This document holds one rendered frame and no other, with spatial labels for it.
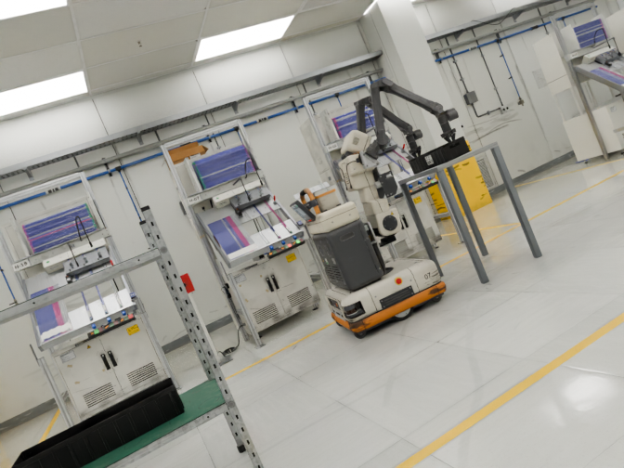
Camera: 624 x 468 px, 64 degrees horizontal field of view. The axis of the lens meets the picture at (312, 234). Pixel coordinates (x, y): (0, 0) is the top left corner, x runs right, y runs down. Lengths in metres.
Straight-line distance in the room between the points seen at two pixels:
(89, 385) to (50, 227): 1.28
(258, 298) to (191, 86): 3.02
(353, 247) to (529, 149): 5.69
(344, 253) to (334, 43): 4.52
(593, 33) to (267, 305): 5.37
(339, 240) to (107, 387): 2.26
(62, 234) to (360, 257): 2.49
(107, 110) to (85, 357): 3.02
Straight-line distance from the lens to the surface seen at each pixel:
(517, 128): 8.42
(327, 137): 5.20
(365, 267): 3.14
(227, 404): 1.91
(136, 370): 4.36
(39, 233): 4.52
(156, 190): 6.05
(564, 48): 7.28
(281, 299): 4.49
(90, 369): 4.36
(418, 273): 3.21
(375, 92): 3.37
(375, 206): 3.33
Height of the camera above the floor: 0.86
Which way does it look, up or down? 3 degrees down
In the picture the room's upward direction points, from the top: 23 degrees counter-clockwise
